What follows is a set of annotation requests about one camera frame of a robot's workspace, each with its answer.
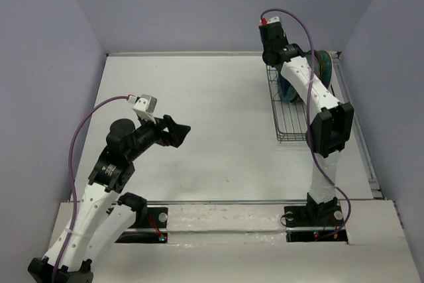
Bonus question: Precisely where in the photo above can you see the teal scalloped plate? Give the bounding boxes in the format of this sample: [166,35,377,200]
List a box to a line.
[278,73,302,103]

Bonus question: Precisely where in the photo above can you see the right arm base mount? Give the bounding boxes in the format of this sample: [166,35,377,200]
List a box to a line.
[280,205,348,243]

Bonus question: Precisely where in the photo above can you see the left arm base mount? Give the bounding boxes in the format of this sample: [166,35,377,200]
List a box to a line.
[116,207,168,244]

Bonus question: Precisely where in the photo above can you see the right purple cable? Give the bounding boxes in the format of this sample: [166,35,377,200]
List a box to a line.
[260,8,352,233]

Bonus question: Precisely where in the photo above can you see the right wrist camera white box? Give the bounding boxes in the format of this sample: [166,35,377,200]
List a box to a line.
[260,16,280,25]

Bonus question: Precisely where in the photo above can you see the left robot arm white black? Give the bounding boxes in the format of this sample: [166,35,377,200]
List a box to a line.
[28,115,191,282]

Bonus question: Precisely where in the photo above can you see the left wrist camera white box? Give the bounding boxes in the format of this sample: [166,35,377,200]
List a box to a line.
[132,94,158,123]

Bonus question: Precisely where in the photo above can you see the red teal floral plate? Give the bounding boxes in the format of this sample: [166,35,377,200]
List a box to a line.
[319,50,333,88]

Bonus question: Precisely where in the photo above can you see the purple cable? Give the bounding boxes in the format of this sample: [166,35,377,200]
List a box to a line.
[51,93,136,283]
[260,8,352,233]

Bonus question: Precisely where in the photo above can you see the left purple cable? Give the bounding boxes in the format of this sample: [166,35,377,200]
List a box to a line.
[51,93,136,283]

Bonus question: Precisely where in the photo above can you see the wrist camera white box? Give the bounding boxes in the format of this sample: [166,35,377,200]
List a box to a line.
[260,16,280,25]
[132,94,158,123]

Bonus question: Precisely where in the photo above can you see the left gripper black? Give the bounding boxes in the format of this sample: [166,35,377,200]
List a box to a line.
[127,111,190,161]

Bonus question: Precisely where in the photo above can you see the dark wire dish rack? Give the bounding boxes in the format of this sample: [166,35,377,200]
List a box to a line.
[266,66,307,143]

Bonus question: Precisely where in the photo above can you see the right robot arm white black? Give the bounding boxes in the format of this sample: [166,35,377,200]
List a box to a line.
[259,17,354,228]

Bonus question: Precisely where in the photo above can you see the blue plate white blossoms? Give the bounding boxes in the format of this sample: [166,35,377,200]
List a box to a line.
[305,50,324,81]

